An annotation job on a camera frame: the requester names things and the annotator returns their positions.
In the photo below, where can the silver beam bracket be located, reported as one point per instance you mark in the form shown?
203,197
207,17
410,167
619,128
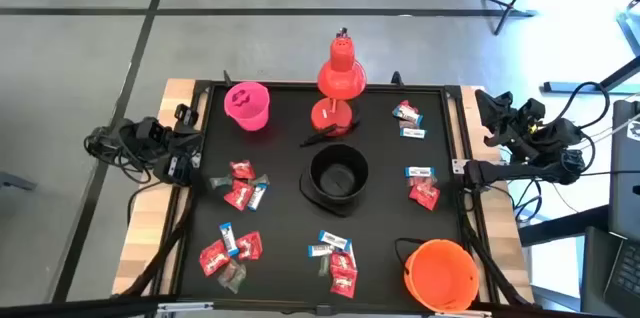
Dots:
185,306
462,313

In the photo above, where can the dark laptop with keyboard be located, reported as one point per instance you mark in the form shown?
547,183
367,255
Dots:
615,278

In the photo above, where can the black horizontal frame beam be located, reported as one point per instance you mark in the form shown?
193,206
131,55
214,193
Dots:
75,308

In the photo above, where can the black plastic bucket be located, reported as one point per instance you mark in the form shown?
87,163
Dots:
339,173

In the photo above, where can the black desk leg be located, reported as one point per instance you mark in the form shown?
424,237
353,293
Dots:
575,87

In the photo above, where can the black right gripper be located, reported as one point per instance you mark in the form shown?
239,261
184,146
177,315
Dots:
525,125

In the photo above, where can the black side desk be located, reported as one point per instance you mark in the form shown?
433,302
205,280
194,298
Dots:
560,225

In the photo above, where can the silver mounting bracket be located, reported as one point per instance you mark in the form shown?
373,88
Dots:
195,160
459,165

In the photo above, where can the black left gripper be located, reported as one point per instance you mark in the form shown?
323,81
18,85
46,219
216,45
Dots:
165,135

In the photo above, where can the black table mat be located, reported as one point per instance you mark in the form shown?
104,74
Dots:
280,163

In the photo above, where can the grey floor stand foot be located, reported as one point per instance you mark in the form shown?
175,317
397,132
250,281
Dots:
15,180

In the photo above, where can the red desk lamp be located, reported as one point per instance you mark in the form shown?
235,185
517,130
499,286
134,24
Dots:
341,78

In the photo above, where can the brown candy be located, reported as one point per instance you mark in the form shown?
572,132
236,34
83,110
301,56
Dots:
228,273
407,125

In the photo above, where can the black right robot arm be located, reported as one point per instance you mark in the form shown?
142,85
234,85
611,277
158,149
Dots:
525,170

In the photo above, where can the grey laptop with sticker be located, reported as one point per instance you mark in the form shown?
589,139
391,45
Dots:
625,183

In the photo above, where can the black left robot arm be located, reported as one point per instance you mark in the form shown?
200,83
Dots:
140,140

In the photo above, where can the black table-level camera mount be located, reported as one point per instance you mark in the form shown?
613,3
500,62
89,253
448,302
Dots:
324,309

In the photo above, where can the pink plastic bucket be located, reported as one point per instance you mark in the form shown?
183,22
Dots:
247,110

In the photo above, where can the black aluminium table frame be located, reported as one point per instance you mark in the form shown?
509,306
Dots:
290,83

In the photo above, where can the orange plastic bucket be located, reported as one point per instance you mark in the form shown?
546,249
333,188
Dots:
440,275

